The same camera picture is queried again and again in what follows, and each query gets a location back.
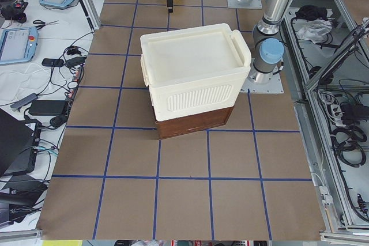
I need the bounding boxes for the brown wooden drawer cabinet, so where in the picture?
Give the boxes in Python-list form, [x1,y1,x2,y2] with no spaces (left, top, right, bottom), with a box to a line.
[155,106,234,139]

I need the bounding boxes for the white plastic storage box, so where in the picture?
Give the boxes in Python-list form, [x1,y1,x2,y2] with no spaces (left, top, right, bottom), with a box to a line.
[140,23,251,122]

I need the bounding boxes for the black scissors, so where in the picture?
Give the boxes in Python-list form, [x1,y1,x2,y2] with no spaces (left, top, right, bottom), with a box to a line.
[32,20,59,30]

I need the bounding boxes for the blue teach pendant lower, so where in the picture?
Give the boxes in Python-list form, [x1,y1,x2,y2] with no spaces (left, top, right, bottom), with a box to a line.
[1,27,39,65]

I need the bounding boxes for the black power adapter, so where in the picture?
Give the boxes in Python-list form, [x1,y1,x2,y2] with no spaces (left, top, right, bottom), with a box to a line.
[28,100,67,116]

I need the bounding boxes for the brown paper table cover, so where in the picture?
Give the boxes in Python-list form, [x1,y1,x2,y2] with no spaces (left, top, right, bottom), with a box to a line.
[37,0,325,241]

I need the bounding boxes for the black laptop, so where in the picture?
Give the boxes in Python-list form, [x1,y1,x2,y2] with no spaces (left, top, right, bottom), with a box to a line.
[1,110,41,177]

